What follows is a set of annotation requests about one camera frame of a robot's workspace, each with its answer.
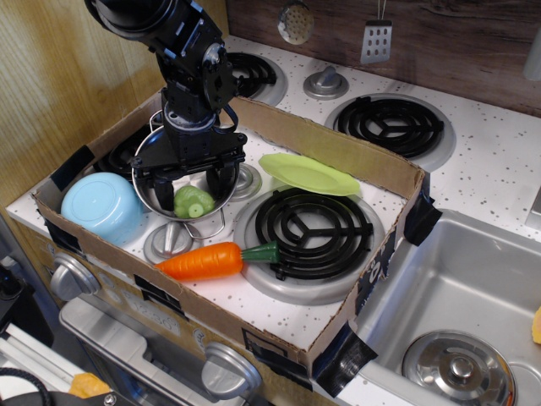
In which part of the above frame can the brown cardboard fence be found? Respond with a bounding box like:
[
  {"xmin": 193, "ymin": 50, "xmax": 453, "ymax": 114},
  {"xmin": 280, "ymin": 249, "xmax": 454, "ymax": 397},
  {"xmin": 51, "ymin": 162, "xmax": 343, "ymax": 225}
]
[{"xmin": 31, "ymin": 79, "xmax": 443, "ymax": 398}]

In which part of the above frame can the silver stovetop knob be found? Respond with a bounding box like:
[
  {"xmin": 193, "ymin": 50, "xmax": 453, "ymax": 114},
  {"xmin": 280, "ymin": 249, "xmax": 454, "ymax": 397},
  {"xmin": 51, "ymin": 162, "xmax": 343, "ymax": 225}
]
[
  {"xmin": 303, "ymin": 66, "xmax": 349, "ymax": 100},
  {"xmin": 143, "ymin": 222, "xmax": 201, "ymax": 264},
  {"xmin": 230, "ymin": 163, "xmax": 262, "ymax": 202}
]

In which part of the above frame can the light blue plastic bowl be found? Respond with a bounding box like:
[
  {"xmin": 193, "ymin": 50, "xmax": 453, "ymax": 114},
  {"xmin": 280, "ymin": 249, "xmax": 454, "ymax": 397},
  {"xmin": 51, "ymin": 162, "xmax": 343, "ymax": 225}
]
[{"xmin": 61, "ymin": 173, "xmax": 143, "ymax": 245}]

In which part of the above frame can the silver oven knob right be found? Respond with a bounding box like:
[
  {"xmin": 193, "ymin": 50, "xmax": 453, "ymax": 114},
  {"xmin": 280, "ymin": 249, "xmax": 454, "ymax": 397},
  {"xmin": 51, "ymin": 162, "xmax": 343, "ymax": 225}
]
[{"xmin": 201, "ymin": 342, "xmax": 262, "ymax": 400}]

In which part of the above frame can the hanging metal spatula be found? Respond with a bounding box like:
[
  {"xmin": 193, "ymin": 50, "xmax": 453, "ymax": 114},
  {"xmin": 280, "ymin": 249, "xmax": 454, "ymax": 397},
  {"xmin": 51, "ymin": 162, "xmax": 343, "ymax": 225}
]
[{"xmin": 360, "ymin": 1, "xmax": 393, "ymax": 65}]

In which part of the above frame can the small stainless steel pot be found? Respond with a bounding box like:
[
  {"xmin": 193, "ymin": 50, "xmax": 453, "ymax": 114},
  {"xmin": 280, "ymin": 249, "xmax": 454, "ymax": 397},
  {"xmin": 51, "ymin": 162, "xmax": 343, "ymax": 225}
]
[{"xmin": 133, "ymin": 108, "xmax": 240, "ymax": 227}]

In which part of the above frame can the silver stovetop knob front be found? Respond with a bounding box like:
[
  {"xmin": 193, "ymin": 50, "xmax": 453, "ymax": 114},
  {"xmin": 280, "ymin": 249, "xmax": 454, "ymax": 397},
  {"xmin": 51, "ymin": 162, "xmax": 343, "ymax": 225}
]
[{"xmin": 143, "ymin": 222, "xmax": 201, "ymax": 264}]

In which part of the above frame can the orange object at right edge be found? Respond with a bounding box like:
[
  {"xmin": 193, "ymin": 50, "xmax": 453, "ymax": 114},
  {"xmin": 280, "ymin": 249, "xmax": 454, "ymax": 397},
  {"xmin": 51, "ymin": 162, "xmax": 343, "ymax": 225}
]
[{"xmin": 532, "ymin": 308, "xmax": 541, "ymax": 344}]

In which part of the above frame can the front left black burner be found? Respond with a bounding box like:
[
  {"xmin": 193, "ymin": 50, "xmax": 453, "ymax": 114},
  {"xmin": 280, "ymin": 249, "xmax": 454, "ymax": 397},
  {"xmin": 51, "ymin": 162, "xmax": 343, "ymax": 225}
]
[{"xmin": 83, "ymin": 124, "xmax": 150, "ymax": 184}]

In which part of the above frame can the front right black burner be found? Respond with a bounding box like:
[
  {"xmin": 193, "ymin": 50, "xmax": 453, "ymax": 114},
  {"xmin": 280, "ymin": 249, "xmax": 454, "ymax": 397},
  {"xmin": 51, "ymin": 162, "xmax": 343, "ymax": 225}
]
[{"xmin": 233, "ymin": 187, "xmax": 385, "ymax": 305}]

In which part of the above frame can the hanging metal skimmer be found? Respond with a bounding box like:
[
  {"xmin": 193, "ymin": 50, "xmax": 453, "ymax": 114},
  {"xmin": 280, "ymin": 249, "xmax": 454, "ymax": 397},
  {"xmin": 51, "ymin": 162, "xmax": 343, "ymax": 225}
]
[{"xmin": 277, "ymin": 1, "xmax": 314, "ymax": 46}]

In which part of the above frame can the silver oven door handle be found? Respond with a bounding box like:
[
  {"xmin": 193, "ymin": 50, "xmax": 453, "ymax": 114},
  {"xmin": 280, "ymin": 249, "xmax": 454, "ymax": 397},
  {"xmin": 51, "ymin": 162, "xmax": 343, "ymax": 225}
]
[{"xmin": 59, "ymin": 299, "xmax": 244, "ymax": 405}]

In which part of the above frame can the black cable bottom left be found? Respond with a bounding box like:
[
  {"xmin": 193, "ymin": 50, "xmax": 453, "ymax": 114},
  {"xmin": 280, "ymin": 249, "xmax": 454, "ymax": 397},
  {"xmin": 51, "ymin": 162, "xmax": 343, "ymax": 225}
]
[{"xmin": 0, "ymin": 366, "xmax": 54, "ymax": 406}]

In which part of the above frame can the back left black burner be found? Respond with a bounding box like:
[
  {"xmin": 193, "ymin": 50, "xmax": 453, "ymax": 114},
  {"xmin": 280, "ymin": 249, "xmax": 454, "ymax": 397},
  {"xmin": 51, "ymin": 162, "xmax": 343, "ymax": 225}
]
[{"xmin": 228, "ymin": 52, "xmax": 288, "ymax": 107}]

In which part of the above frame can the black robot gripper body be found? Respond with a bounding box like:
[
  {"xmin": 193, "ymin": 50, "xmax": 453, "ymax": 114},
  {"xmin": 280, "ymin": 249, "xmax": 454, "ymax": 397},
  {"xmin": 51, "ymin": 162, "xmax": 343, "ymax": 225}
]
[{"xmin": 130, "ymin": 124, "xmax": 248, "ymax": 184}]

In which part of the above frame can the back right black burner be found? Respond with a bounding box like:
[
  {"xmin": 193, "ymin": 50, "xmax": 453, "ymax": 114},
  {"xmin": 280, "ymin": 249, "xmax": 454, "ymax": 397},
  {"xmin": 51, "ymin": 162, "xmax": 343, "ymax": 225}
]
[{"xmin": 325, "ymin": 93, "xmax": 456, "ymax": 172}]

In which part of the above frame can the silver oven knob left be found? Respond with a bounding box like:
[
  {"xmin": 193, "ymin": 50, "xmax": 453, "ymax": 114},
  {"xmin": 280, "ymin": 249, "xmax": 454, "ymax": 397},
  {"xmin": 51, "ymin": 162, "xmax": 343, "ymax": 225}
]
[{"xmin": 50, "ymin": 253, "xmax": 101, "ymax": 301}]

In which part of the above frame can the light green toy broccoli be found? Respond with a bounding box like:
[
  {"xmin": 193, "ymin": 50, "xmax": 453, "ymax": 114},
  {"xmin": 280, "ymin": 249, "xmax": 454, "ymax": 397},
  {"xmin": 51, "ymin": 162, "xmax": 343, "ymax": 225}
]
[{"xmin": 173, "ymin": 185, "xmax": 215, "ymax": 219}]

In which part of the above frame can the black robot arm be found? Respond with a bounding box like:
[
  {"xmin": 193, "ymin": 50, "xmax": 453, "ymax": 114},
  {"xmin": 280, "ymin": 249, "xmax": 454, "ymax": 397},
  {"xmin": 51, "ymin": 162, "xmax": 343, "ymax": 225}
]
[{"xmin": 85, "ymin": 1, "xmax": 247, "ymax": 213}]

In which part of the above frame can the silver stovetop knob middle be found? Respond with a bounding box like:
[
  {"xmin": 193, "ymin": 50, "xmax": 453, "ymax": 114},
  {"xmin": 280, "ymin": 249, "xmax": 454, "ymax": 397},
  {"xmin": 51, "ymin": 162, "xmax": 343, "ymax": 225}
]
[{"xmin": 230, "ymin": 163, "xmax": 262, "ymax": 202}]

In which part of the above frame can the silver oven knob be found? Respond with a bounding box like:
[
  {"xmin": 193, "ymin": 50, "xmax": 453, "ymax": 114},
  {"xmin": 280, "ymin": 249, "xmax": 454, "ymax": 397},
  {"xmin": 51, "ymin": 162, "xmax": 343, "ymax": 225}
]
[
  {"xmin": 50, "ymin": 253, "xmax": 101, "ymax": 301},
  {"xmin": 201, "ymin": 342, "xmax": 262, "ymax": 400}
]

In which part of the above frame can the stainless steel pot lid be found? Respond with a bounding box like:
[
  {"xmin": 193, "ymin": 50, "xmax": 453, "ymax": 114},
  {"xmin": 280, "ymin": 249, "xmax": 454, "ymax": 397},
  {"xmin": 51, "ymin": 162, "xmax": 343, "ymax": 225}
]
[{"xmin": 401, "ymin": 330, "xmax": 516, "ymax": 405}]

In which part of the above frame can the orange object bottom left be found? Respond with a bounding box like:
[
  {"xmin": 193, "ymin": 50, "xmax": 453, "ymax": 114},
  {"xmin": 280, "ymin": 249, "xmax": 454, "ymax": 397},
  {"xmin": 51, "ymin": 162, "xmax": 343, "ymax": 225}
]
[{"xmin": 68, "ymin": 372, "xmax": 111, "ymax": 398}]

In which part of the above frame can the orange toy carrot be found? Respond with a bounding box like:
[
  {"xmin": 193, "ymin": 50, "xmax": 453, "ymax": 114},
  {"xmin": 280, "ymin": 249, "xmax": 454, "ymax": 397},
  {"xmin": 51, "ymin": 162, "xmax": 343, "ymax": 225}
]
[{"xmin": 156, "ymin": 242, "xmax": 280, "ymax": 282}]

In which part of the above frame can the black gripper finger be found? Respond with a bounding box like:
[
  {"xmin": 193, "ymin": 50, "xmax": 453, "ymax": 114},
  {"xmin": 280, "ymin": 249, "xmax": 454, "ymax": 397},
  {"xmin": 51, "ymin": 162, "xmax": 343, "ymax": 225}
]
[
  {"xmin": 154, "ymin": 178, "xmax": 174, "ymax": 211},
  {"xmin": 205, "ymin": 165, "xmax": 237, "ymax": 200}
]

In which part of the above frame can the light green plastic plate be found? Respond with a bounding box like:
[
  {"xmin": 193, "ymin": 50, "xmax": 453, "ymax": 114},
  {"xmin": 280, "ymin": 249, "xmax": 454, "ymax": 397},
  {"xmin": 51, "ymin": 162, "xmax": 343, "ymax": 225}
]
[{"xmin": 259, "ymin": 153, "xmax": 360, "ymax": 196}]

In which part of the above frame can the black burner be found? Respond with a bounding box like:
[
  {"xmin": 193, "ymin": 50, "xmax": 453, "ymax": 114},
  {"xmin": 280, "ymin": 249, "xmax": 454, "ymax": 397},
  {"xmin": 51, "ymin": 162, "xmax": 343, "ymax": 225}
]
[
  {"xmin": 325, "ymin": 93, "xmax": 456, "ymax": 172},
  {"xmin": 83, "ymin": 124, "xmax": 150, "ymax": 184},
  {"xmin": 228, "ymin": 52, "xmax": 288, "ymax": 107},
  {"xmin": 233, "ymin": 187, "xmax": 385, "ymax": 305}
]

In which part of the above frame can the silver stovetop knob back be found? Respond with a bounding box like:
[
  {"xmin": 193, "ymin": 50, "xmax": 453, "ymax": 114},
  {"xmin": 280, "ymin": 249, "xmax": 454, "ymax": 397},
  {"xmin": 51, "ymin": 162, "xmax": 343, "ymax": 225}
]
[{"xmin": 303, "ymin": 66, "xmax": 349, "ymax": 100}]

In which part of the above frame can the stainless steel sink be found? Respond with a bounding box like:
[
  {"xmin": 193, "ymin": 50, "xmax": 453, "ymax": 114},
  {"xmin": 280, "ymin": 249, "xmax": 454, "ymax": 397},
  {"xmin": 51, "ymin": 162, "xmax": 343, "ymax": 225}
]
[{"xmin": 353, "ymin": 211, "xmax": 540, "ymax": 405}]

